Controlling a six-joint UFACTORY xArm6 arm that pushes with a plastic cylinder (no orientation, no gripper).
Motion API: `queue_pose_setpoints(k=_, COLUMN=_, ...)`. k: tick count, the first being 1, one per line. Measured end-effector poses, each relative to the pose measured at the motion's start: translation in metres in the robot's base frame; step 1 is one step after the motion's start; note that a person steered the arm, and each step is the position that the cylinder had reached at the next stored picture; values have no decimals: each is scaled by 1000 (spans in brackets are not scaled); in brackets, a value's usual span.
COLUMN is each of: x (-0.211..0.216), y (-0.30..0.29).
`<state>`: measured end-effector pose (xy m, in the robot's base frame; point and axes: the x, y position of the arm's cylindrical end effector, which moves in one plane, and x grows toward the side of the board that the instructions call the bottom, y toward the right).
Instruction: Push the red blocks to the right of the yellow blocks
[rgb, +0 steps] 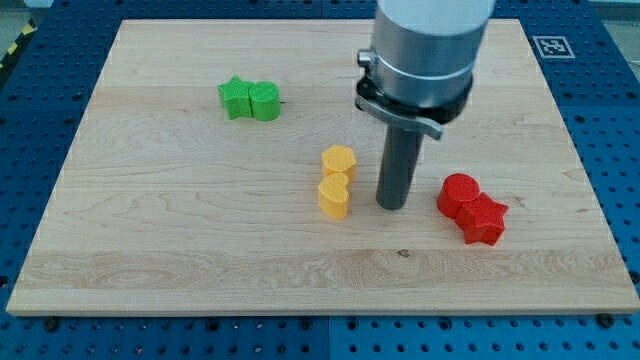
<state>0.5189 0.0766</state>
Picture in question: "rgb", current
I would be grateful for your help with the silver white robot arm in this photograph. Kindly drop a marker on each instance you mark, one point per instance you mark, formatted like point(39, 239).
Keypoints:
point(418, 70)

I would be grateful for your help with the yellow heart block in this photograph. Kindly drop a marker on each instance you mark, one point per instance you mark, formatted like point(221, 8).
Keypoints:
point(333, 195)

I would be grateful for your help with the yellow hexagon block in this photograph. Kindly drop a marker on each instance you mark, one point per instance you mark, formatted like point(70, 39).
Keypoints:
point(339, 159)

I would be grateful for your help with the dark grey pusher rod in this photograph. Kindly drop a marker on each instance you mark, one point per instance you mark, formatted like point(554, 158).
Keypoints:
point(401, 151)

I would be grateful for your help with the green cylinder block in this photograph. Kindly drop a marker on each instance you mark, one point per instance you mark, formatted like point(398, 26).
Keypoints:
point(264, 99)

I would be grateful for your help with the light wooden board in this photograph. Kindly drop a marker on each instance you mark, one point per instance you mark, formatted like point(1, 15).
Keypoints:
point(166, 207)

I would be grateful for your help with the green star block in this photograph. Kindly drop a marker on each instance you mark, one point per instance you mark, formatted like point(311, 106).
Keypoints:
point(235, 99)

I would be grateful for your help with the red cylinder block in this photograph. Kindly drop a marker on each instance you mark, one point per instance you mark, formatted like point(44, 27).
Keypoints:
point(457, 189)

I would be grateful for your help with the red star block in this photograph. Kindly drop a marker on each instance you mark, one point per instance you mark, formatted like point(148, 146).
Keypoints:
point(482, 220)

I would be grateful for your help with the white fiducial marker tag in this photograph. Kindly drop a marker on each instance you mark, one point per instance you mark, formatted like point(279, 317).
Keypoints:
point(553, 47)

